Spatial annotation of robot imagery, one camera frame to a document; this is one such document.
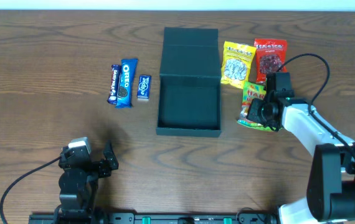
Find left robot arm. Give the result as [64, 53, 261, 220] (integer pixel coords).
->
[59, 137, 119, 221]

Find blue Eclipse mint box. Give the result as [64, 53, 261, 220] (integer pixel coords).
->
[137, 75, 151, 100]

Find Dairy Milk chocolate bar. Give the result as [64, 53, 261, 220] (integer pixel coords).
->
[107, 64, 121, 105]

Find blue Oreo cookie pack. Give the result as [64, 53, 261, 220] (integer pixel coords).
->
[116, 58, 138, 108]

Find yellow snack bag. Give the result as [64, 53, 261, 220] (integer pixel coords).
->
[221, 41, 256, 89]

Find red snack bag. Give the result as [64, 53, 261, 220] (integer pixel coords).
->
[254, 39, 288, 83]

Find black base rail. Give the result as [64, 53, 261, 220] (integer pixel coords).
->
[28, 212, 280, 224]

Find Haribo gummy candy bag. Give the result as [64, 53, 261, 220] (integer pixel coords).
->
[237, 81, 271, 131]

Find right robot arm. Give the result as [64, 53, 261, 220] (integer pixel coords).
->
[247, 96, 355, 223]

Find dark green open box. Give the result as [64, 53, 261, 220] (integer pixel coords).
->
[156, 27, 221, 138]

